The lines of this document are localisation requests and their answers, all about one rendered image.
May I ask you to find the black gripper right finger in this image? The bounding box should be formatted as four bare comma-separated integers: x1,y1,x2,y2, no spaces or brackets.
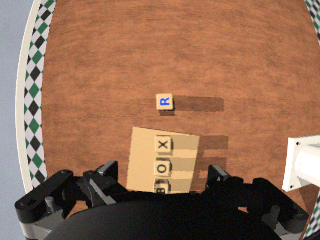
186,165,309,240

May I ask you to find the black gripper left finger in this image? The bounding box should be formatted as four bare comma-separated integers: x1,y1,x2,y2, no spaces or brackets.
14,160,146,240

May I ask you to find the tan flat mat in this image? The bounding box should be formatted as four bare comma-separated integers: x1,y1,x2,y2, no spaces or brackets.
126,127,200,194

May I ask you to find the tan block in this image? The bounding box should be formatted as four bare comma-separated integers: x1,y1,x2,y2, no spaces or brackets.
153,179,168,194
154,157,170,176
157,94,173,110
155,135,171,152

